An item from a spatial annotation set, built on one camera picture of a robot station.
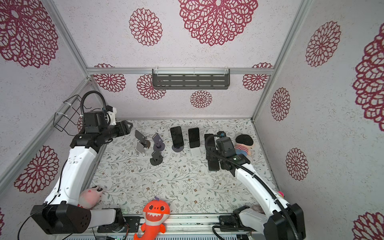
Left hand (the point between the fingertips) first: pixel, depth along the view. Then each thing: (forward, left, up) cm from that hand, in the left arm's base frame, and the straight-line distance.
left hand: (128, 128), depth 77 cm
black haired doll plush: (+3, -65, -20) cm, 68 cm away
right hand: (-6, -45, -11) cm, 47 cm away
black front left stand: (-3, -11, -25) cm, 27 cm away
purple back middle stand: (+4, -23, -28) cm, 36 cm away
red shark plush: (-35, -16, -20) cm, 43 cm away
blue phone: (-12, -42, -3) cm, 44 cm away
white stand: (+4, +1, -24) cm, 24 cm away
